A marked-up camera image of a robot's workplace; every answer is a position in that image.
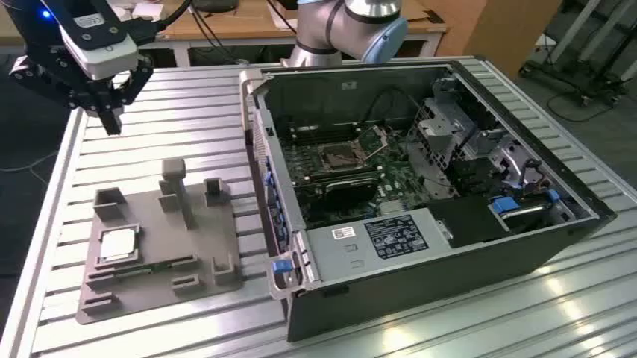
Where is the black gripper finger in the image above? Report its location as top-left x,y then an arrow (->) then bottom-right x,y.
8,55 -> 122,136
116,54 -> 155,109

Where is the silver CPU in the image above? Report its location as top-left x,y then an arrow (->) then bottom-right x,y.
98,229 -> 142,262

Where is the black RAM slot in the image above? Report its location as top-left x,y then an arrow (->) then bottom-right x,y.
287,124 -> 360,132
292,136 -> 363,145
288,128 -> 361,136
291,131 -> 361,140

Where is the CPU socket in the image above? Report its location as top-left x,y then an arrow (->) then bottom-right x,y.
317,143 -> 367,172

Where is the small white box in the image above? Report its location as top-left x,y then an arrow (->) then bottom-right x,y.
130,1 -> 160,19

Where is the wooden desk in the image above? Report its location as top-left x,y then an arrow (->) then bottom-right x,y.
138,0 -> 451,68

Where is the grey parts rack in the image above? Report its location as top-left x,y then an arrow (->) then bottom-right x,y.
73,158 -> 245,325

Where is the metal socket cover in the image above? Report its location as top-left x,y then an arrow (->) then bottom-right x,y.
355,125 -> 390,157

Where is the green RAM stick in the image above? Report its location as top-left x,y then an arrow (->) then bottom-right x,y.
114,260 -> 176,280

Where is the black graphics card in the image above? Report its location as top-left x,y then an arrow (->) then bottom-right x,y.
311,175 -> 379,212

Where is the green motherboard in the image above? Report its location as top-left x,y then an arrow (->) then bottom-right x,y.
275,122 -> 434,230

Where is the metal drive cage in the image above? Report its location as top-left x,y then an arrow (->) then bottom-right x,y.
407,76 -> 503,187

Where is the small silver chipset heatsink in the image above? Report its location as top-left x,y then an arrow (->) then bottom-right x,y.
380,201 -> 412,216

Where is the grey power supply unit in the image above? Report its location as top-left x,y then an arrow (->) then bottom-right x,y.
303,208 -> 456,283

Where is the wooden cabinet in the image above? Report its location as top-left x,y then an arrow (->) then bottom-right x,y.
464,0 -> 566,79

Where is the black plastic air shroud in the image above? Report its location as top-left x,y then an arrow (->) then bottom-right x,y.
427,195 -> 516,249

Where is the black open PC case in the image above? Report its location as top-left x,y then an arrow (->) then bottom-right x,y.
237,59 -> 618,343

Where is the blue disk carrier latch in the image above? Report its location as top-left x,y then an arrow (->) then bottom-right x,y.
490,197 -> 522,219

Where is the thick black camera cable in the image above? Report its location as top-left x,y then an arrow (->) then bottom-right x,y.
126,0 -> 193,45

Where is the thin white floor cable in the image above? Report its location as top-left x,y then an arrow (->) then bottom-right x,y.
0,152 -> 56,173

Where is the black looped cable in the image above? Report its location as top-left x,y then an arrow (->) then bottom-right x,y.
360,87 -> 424,126

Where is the coloured wire bundle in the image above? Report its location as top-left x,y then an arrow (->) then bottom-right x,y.
516,160 -> 548,195

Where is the metal frame on wheels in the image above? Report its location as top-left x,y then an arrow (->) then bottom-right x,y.
519,0 -> 637,109

